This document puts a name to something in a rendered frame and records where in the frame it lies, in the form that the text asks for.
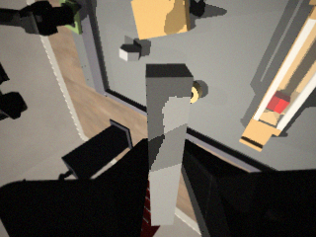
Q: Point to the cream roll of tape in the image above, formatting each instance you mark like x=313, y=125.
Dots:
x=197, y=92

